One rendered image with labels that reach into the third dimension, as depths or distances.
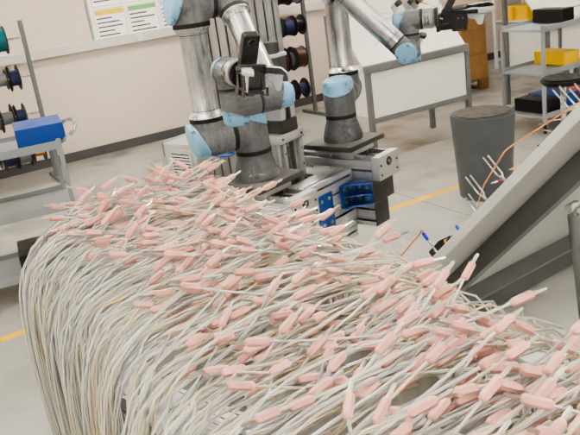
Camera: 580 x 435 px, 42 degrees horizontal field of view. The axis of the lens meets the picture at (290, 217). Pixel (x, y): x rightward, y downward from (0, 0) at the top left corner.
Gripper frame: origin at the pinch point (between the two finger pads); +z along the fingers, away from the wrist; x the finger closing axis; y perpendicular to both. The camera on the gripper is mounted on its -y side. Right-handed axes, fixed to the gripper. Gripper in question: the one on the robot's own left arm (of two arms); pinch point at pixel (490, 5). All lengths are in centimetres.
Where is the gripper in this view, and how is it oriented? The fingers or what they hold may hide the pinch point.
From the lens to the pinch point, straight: 289.4
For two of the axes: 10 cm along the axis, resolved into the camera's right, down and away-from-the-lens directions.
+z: 9.6, -0.4, -2.7
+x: -2.2, 4.7, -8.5
